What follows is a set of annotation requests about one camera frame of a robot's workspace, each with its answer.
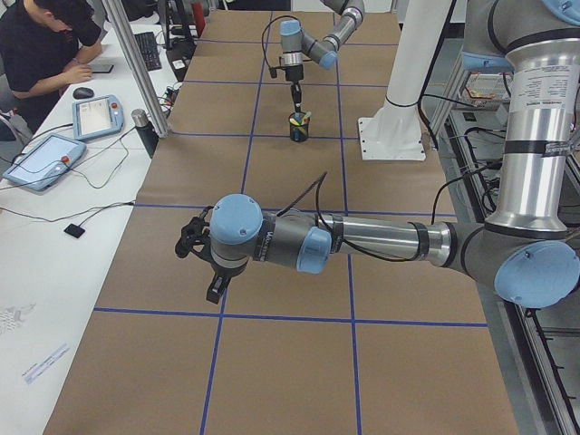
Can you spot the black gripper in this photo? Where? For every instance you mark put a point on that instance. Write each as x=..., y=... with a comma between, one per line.
x=225, y=270
x=294, y=73

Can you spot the aluminium frame post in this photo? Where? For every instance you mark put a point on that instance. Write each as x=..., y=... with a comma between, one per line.
x=131, y=51

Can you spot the dark metal water bottle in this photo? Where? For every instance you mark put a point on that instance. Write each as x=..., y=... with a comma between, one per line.
x=145, y=129

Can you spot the black mesh pen cup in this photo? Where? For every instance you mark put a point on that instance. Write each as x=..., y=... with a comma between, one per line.
x=304, y=130

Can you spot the blue teach pendant far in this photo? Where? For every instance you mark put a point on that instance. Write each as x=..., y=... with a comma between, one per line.
x=97, y=117

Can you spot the green highlighter pen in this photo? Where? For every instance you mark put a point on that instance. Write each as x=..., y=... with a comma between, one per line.
x=306, y=117

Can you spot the small black square pad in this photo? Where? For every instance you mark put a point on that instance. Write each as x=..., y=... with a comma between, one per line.
x=74, y=230

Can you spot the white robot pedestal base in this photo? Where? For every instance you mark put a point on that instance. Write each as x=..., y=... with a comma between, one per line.
x=393, y=133

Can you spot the blue teach pendant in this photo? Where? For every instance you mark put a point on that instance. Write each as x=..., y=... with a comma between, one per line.
x=97, y=117
x=43, y=166

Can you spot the blue teach pendant near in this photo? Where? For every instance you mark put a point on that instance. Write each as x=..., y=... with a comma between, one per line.
x=43, y=166

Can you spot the black keyboard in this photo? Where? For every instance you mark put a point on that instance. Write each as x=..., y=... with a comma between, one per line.
x=148, y=47

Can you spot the black computer mouse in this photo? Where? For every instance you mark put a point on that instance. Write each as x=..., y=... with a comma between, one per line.
x=82, y=93

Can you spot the person in black shirt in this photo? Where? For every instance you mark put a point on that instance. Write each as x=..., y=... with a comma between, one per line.
x=46, y=46

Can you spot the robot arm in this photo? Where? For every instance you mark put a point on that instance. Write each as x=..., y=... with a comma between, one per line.
x=520, y=251
x=297, y=43

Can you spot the blue highlighter pen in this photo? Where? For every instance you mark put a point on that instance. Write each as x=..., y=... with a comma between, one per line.
x=296, y=115

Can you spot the black smartphone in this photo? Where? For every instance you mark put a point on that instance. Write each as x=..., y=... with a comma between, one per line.
x=101, y=68

